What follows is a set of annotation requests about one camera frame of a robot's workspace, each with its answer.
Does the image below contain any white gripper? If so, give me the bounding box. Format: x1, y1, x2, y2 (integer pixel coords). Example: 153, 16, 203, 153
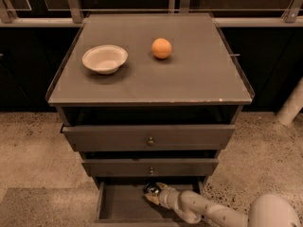
145, 183, 181, 210

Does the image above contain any green soda can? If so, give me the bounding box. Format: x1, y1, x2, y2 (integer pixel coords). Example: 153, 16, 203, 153
143, 183, 160, 194

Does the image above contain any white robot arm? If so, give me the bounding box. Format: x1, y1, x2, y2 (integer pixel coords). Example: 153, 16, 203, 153
144, 183, 302, 227

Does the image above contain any middle drawer with knob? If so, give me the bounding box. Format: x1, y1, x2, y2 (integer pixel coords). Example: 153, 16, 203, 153
82, 158, 219, 177

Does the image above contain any drawer with knob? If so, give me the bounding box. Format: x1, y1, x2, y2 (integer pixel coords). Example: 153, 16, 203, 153
62, 125, 235, 152
82, 158, 219, 177

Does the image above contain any open bottom drawer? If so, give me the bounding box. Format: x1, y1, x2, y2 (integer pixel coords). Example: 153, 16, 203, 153
95, 177, 205, 227

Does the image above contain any top drawer with knob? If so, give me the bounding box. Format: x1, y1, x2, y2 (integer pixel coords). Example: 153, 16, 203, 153
62, 125, 235, 152

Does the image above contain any dark grey drawer cabinet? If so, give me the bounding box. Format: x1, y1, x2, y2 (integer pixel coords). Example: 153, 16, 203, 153
45, 12, 256, 227

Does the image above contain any white paper bowl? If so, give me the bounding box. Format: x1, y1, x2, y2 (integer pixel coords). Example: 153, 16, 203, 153
82, 44, 128, 75

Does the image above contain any orange fruit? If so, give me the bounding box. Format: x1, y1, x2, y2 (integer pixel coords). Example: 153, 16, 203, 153
151, 38, 172, 60

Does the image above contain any metal window railing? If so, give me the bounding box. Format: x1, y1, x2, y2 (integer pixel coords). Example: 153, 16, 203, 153
0, 0, 303, 27

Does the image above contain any white cylindrical post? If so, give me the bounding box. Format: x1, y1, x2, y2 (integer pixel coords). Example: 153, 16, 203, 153
276, 78, 303, 125

